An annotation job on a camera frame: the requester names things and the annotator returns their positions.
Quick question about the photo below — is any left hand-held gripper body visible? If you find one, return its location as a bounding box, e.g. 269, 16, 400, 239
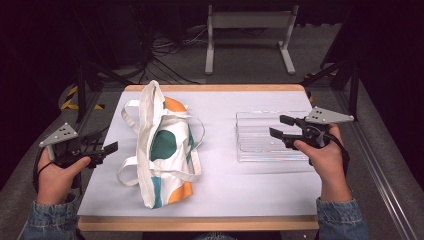
39, 122, 105, 170

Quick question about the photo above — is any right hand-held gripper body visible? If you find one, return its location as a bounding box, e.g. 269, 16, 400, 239
283, 106, 355, 151

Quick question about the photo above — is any clear plastic tray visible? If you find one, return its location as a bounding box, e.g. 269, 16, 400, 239
235, 110, 313, 164

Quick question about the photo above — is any white patterned tote bag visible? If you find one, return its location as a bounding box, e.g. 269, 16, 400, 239
117, 79, 206, 210

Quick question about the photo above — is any person's left hand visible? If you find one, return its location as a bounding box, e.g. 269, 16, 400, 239
35, 148, 92, 206

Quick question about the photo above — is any person's right hand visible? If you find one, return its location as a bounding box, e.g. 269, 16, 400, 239
293, 123, 353, 203

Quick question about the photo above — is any black metal stand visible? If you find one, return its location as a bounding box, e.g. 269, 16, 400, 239
299, 56, 362, 123
71, 9, 134, 125

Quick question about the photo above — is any white metal stand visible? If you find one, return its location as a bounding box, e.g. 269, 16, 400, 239
204, 3, 300, 76

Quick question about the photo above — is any person's denim lap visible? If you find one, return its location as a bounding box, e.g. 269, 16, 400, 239
193, 233, 238, 240

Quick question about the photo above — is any black wrist strap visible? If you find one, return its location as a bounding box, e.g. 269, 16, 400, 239
32, 146, 55, 195
326, 131, 351, 178

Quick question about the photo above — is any aluminium rail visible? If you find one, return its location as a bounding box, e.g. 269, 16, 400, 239
333, 89, 418, 240

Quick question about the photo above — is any bundle of black floor cables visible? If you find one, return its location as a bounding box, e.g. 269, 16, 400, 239
133, 26, 214, 85

